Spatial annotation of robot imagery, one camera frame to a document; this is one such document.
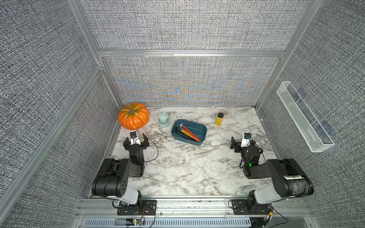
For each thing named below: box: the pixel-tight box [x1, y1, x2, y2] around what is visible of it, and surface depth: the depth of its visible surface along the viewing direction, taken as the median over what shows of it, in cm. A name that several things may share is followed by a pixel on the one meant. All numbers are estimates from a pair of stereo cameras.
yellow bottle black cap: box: [215, 112, 224, 127], surface depth 105 cm
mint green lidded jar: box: [158, 112, 170, 129], surface depth 105 cm
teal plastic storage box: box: [171, 119, 208, 146], surface depth 105 cm
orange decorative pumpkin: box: [117, 102, 151, 131], surface depth 102 cm
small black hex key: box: [174, 130, 198, 143], surface depth 104 cm
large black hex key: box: [175, 127, 199, 143], surface depth 105 cm
